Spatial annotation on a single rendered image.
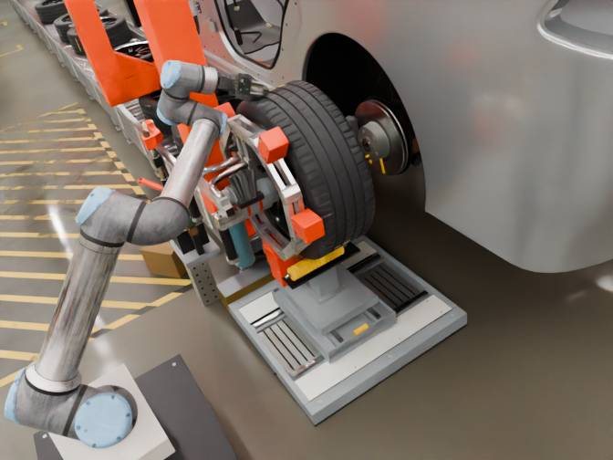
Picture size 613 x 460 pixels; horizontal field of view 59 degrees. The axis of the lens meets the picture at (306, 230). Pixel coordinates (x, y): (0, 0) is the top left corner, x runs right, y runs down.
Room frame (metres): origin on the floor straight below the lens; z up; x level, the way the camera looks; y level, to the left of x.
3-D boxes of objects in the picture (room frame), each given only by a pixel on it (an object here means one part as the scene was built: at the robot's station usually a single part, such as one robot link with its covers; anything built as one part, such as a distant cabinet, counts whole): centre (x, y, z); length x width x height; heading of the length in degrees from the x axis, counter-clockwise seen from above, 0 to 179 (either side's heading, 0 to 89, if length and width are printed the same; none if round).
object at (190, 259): (2.15, 0.57, 0.44); 0.43 x 0.17 x 0.03; 24
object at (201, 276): (2.18, 0.59, 0.21); 0.10 x 0.10 x 0.42; 24
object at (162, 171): (3.23, 0.86, 0.30); 0.09 x 0.05 x 0.50; 24
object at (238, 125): (1.75, 0.13, 0.85); 0.54 x 0.07 x 0.54; 24
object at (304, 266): (1.68, -0.01, 0.51); 0.29 x 0.06 x 0.06; 114
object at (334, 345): (1.79, -0.04, 0.13); 0.50 x 0.36 x 0.10; 24
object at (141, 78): (4.08, 0.84, 0.69); 0.52 x 0.17 x 0.35; 114
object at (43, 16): (8.45, 2.73, 0.39); 0.66 x 0.66 x 0.24
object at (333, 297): (1.82, -0.03, 0.32); 0.40 x 0.30 x 0.28; 24
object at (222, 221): (1.51, 0.25, 0.93); 0.09 x 0.05 x 0.05; 114
